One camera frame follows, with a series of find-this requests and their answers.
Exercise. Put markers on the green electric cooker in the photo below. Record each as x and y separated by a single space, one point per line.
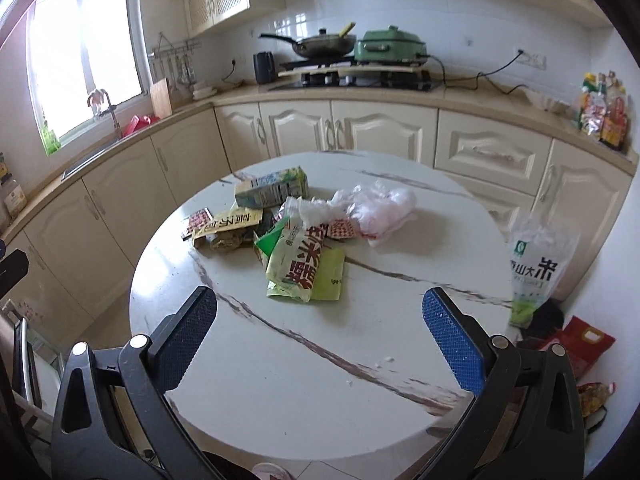
390 47

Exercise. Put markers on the kitchen window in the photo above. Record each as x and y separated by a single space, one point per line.
85 45

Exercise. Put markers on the silver kitchen appliance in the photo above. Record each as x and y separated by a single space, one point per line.
25 360

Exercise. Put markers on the stack of white dishes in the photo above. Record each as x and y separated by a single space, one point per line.
205 91

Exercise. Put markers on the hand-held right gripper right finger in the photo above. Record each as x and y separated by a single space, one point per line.
452 340

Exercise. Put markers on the wooden cutting board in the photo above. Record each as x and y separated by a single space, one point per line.
161 97

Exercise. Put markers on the cluster of condiment bottles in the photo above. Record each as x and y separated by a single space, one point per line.
602 110

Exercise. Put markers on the red checkered sachet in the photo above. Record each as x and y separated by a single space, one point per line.
197 220

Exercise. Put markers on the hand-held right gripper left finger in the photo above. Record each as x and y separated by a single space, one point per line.
187 340

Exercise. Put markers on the white plastic bag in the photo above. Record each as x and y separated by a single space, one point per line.
380 207

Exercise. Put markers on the yellow snack packet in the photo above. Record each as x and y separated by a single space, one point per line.
230 221

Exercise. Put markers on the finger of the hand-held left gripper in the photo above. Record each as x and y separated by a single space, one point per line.
12 270

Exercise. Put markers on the cream packet with red print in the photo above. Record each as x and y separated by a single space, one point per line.
300 255

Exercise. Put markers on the dark sauce bottle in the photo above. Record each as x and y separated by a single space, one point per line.
4 167

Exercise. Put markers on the cream kitchen base cabinets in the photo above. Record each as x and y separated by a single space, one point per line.
125 200

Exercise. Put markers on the patterned snack bag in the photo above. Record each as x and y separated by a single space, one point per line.
595 400

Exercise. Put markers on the wall utensil rack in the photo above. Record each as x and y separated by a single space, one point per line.
175 57

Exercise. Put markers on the white and green rice bag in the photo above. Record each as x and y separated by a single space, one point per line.
542 270

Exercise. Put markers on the small red patterned wrapper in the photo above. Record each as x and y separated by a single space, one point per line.
341 229

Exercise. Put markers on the black wok with lid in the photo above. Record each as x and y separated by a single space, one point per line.
322 45

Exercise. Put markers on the glass jar with label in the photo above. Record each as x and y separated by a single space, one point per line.
16 199

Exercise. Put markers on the wide white wall outlet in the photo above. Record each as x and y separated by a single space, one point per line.
531 60

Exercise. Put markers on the red rice bag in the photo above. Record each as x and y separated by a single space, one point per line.
585 342

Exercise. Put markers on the black electric kettle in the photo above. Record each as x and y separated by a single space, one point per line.
264 67

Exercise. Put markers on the green milk carton pack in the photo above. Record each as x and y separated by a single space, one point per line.
272 187

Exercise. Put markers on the green dish soap bottle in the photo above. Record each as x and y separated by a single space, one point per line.
51 140

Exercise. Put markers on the black gas stove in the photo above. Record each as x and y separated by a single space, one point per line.
360 82

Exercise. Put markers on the bright green wrapper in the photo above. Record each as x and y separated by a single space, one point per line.
267 242

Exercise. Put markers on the light wooden board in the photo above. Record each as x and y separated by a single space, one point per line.
350 70

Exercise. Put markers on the light green snack packet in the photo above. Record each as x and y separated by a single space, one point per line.
327 275

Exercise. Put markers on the steel kitchen sink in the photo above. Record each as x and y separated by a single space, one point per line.
92 157

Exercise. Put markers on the metal sink faucet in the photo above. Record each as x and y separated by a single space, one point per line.
107 107

